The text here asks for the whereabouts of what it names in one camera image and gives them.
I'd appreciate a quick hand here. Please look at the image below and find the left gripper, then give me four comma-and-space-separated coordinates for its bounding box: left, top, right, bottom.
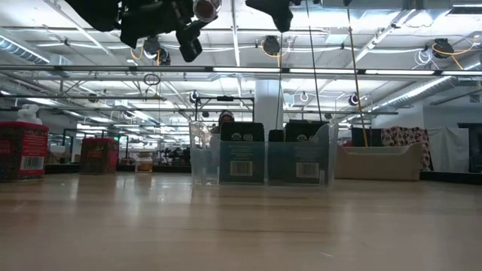
119, 0, 209, 64

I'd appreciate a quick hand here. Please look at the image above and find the person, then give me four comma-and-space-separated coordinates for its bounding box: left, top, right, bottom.
217, 109, 236, 127

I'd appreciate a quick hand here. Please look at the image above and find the white structural column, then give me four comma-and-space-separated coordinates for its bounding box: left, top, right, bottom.
255, 78, 284, 141

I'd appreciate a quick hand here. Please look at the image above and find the clear plastic bin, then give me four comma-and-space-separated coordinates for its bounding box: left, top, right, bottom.
188, 120, 339, 188

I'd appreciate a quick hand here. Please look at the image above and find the red-lidded spice tin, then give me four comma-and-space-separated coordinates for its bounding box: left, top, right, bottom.
79, 137, 121, 175
0, 120, 50, 181

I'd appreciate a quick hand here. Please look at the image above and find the white lumpy background object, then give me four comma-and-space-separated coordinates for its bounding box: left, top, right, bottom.
16, 104, 43, 125

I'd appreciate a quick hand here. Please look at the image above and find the floral patterned cloth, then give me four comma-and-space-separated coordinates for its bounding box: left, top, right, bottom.
380, 126, 434, 172

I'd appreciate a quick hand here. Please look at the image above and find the white plastic bin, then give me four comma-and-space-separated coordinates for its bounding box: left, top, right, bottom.
334, 142, 423, 181

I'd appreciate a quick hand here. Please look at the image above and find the white hanging sheet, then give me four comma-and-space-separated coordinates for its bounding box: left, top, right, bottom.
429, 126, 471, 172

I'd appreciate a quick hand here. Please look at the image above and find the black ceiling cord reel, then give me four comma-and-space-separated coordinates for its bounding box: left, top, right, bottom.
261, 35, 282, 57
432, 37, 456, 59
142, 35, 172, 67

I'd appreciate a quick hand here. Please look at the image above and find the hanging black cable ring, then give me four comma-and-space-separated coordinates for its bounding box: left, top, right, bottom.
142, 72, 161, 87

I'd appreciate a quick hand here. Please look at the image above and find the thin black hanging cable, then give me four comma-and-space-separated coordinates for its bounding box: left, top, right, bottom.
276, 32, 285, 129

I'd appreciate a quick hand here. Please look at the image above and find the black background rig frame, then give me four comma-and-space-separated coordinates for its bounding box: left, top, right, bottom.
194, 95, 256, 125

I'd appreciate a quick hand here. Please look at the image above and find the black hanging cable with loop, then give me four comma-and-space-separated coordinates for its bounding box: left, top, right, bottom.
304, 0, 324, 122

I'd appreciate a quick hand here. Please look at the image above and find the yellow hanging cable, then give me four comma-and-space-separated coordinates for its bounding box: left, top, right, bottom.
346, 0, 369, 148

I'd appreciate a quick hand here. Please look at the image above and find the silver ventilation duct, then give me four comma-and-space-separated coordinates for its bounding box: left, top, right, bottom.
361, 62, 482, 114
0, 35, 52, 65

